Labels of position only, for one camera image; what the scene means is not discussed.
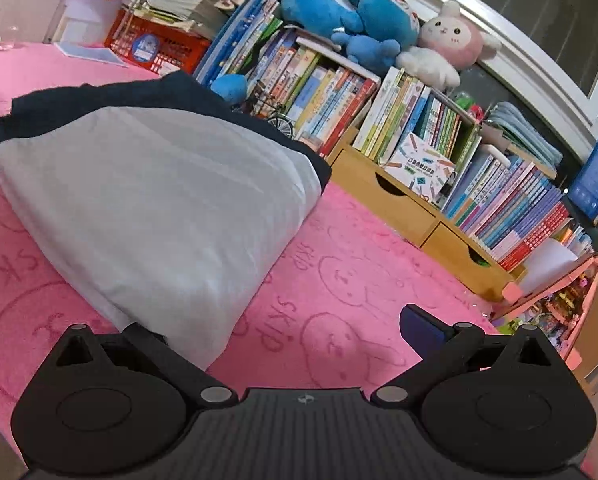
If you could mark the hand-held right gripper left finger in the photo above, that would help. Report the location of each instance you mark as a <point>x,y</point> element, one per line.
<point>159,355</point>

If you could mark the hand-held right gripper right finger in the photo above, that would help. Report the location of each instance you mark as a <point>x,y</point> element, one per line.
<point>419,332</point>

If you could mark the navy white striped jacket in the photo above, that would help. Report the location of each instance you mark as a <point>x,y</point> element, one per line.
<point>154,200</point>

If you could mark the pink printed blanket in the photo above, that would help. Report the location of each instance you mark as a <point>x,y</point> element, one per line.
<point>354,270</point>

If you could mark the wooden drawer organizer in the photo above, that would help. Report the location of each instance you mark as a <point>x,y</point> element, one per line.
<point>404,210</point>

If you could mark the large white card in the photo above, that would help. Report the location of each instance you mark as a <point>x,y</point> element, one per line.
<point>549,265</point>

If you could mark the row of pastel spined books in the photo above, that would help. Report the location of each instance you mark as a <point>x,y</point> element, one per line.
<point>514,210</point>

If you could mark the white printed box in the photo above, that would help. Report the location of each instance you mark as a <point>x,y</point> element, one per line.
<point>421,167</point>

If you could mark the row of green spined books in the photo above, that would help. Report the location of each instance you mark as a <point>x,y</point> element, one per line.
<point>404,115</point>

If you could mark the small pink clear jar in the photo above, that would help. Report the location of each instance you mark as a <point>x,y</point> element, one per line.
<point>309,140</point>

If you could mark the stack of pale blue booklets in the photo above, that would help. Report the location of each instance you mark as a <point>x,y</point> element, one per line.
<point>524,132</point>

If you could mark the small green toy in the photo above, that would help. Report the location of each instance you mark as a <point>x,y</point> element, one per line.
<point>471,105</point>

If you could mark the blue box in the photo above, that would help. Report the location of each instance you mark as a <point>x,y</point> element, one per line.
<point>596,180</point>

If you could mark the miniature bicycle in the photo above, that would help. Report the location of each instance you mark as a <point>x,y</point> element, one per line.
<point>276,120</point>

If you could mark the row of tall picture books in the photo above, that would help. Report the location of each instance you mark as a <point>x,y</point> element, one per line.
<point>309,95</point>

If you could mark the small blue plush ball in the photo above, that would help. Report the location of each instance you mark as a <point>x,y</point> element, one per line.
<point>229,87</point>

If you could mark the white shelf board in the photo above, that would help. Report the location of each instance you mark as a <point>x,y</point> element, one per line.
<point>344,57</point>

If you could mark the small blue bear plush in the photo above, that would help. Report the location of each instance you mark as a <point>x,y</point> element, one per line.
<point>366,50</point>

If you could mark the pink white rabbit plush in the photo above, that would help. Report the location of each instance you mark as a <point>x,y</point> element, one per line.
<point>454,35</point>

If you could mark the red plastic crate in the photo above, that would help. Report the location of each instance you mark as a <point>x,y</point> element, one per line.
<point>164,50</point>

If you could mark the blue white booklet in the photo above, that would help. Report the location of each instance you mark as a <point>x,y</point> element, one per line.
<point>91,54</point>

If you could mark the blue cat plush toy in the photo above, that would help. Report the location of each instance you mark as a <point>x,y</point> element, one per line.
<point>384,10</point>

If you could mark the white framed window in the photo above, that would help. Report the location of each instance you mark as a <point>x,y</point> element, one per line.
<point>529,10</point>

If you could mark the stack of papers and booklets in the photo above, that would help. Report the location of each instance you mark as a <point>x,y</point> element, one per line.
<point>184,2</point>

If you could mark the loose white paper sheets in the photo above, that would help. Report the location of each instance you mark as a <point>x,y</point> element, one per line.
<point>89,5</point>

